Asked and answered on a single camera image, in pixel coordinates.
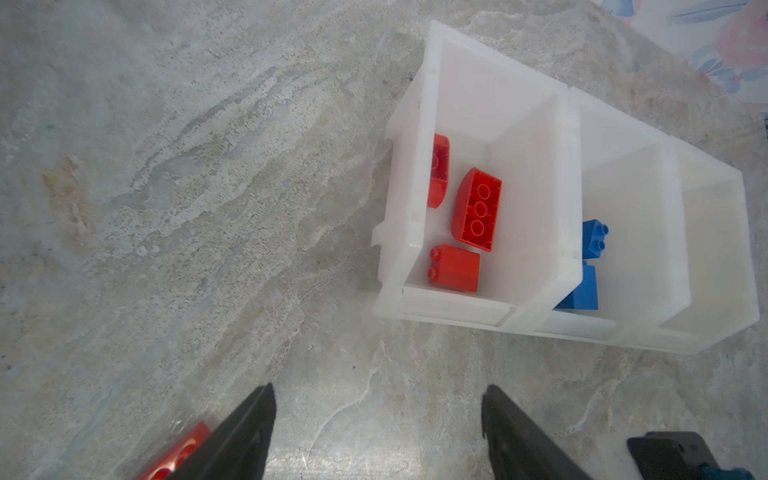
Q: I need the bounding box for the left white bin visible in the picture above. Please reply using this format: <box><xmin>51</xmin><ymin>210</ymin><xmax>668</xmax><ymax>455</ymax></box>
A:
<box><xmin>372</xmin><ymin>21</ymin><xmax>582</xmax><ymax>334</ymax></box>

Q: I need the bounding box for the right white bin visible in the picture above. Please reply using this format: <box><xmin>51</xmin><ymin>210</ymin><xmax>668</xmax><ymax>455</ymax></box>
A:
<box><xmin>625</xmin><ymin>137</ymin><xmax>760</xmax><ymax>354</ymax></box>

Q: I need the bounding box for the white bin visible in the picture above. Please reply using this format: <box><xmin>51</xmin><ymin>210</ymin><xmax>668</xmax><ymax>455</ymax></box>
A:
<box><xmin>625</xmin><ymin>137</ymin><xmax>760</xmax><ymax>354</ymax></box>
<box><xmin>535</xmin><ymin>88</ymin><xmax>698</xmax><ymax>351</ymax></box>
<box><xmin>372</xmin><ymin>21</ymin><xmax>582</xmax><ymax>334</ymax></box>

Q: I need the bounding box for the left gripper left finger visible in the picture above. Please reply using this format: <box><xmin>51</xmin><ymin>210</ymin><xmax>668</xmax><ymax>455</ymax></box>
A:
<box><xmin>169</xmin><ymin>383</ymin><xmax>277</xmax><ymax>480</ymax></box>

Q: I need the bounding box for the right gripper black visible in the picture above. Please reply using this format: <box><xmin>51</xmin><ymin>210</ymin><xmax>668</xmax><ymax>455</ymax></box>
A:
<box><xmin>626</xmin><ymin>431</ymin><xmax>753</xmax><ymax>480</ymax></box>

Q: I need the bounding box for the red sloped lego brick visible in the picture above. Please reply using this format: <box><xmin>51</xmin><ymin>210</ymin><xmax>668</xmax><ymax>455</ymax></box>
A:
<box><xmin>427</xmin><ymin>244</ymin><xmax>481</xmax><ymax>293</ymax></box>

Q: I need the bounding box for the red rounded lego brick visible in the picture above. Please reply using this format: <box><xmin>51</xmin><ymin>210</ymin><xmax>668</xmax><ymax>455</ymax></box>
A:
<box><xmin>427</xmin><ymin>134</ymin><xmax>450</xmax><ymax>209</ymax></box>

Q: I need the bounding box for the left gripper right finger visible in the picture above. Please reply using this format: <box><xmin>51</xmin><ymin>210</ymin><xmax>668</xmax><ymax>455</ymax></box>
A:
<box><xmin>481</xmin><ymin>385</ymin><xmax>590</xmax><ymax>479</ymax></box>

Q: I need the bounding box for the blue lego brick tall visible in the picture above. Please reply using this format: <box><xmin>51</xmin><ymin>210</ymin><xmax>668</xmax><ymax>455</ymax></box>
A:
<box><xmin>556</xmin><ymin>261</ymin><xmax>599</xmax><ymax>311</ymax></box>

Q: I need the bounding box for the blue lego brick small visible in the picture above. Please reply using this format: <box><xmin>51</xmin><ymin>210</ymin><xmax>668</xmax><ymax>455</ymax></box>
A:
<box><xmin>582</xmin><ymin>219</ymin><xmax>610</xmax><ymax>260</ymax></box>

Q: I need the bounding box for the middle white bin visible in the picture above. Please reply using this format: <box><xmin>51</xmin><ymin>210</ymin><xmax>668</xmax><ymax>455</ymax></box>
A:
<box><xmin>535</xmin><ymin>88</ymin><xmax>698</xmax><ymax>351</ymax></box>

